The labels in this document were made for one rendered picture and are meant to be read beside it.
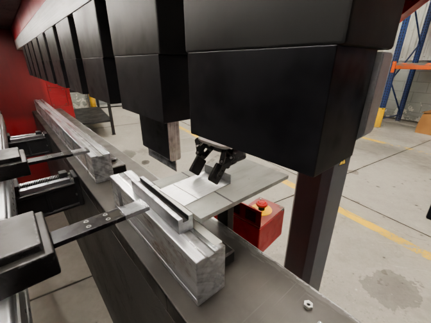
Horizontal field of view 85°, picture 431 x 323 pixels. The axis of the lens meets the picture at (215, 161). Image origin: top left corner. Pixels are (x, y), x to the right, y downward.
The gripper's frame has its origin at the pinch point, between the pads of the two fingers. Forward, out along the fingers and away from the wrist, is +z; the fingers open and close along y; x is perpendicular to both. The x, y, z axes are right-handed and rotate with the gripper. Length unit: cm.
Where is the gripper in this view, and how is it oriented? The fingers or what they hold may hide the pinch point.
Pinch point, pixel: (206, 170)
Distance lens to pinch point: 51.7
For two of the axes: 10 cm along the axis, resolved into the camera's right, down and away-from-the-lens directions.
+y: 7.0, 2.7, -6.6
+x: 5.5, 3.8, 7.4
